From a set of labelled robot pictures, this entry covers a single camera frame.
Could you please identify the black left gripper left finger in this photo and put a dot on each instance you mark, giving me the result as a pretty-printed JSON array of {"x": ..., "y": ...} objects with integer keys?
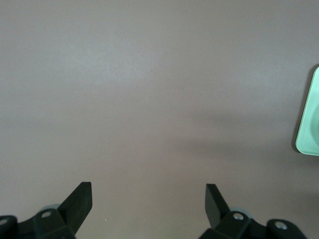
[{"x": 77, "y": 206}]

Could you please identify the light green rectangular tray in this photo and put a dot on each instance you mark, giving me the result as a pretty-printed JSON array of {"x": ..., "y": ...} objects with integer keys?
[{"x": 310, "y": 144}]

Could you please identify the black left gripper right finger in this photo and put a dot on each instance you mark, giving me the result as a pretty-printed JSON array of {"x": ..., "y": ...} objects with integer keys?
[{"x": 215, "y": 209}]

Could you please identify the brown table mat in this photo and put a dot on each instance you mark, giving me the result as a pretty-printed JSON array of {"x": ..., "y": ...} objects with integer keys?
[{"x": 149, "y": 99}]

